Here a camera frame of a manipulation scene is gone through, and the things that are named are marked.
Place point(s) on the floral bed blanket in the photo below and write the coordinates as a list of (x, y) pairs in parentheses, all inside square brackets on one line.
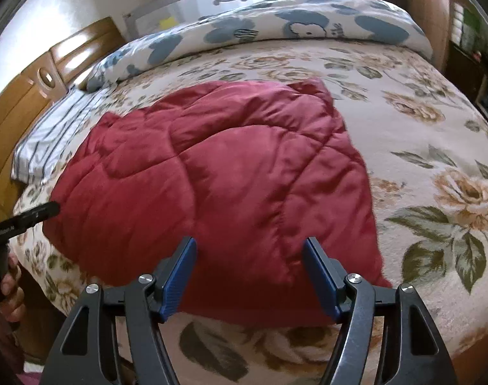
[(428, 160)]

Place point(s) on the person's left hand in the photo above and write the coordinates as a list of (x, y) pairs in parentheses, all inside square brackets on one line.
[(12, 292)]

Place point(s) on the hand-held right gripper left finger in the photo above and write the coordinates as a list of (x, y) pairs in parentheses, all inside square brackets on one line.
[(175, 284)]

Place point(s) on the cluttered dark shelf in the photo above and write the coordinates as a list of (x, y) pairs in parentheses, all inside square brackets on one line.
[(474, 48)]

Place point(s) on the person's left forearm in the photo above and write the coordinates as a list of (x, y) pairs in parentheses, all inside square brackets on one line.
[(1, 341)]

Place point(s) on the wooden headboard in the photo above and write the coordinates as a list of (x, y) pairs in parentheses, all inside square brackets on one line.
[(27, 80)]

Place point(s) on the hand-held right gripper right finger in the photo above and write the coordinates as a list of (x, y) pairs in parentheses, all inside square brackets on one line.
[(324, 284)]

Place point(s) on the blue flower print duvet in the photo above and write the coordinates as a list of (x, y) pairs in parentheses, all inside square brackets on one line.
[(348, 20)]

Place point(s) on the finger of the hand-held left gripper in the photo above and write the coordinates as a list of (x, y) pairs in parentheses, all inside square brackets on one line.
[(37, 214)]

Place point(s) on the wooden wardrobe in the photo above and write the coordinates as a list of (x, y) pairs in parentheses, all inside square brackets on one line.
[(426, 16)]

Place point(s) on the red quilted jacket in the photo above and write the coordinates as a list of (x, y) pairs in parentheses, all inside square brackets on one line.
[(227, 168)]

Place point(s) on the striped white pillow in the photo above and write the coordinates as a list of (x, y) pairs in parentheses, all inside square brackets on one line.
[(51, 132)]

